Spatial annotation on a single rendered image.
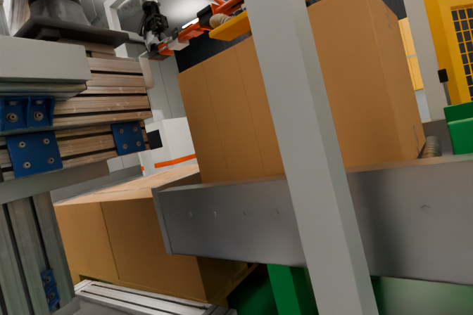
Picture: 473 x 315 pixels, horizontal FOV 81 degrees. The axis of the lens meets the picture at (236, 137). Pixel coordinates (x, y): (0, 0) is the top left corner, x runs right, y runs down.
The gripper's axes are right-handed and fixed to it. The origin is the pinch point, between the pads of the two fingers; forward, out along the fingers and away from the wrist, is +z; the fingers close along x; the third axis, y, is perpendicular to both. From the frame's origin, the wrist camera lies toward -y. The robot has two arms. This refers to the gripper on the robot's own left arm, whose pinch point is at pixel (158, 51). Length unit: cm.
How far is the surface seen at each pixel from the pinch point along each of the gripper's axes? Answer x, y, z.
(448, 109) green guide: 24, 97, 53
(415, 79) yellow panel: 729, 24, 20
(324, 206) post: -51, 86, 56
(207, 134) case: -20, 38, 43
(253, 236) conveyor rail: -34, 59, 69
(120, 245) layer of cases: -23, -32, 83
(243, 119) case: -20, 53, 41
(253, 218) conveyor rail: -34, 60, 64
